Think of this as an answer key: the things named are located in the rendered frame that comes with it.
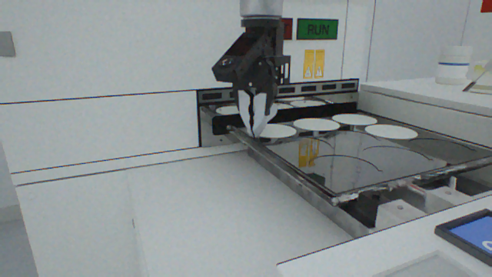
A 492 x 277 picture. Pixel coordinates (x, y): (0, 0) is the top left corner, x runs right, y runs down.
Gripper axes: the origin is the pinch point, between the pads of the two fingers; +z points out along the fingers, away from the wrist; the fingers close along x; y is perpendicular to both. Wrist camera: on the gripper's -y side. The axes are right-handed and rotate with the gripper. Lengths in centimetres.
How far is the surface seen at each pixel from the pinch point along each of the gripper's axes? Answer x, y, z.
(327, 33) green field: -0.8, 29.7, -17.8
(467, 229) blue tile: -34.5, -23.9, -5.2
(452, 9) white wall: 1, 327, -41
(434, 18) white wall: 12, 308, -32
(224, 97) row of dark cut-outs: 12.4, 6.4, -4.2
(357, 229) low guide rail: -23.6, -8.7, 7.5
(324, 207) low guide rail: -17.3, -5.1, 7.9
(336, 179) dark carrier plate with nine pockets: -19.7, -8.1, 1.3
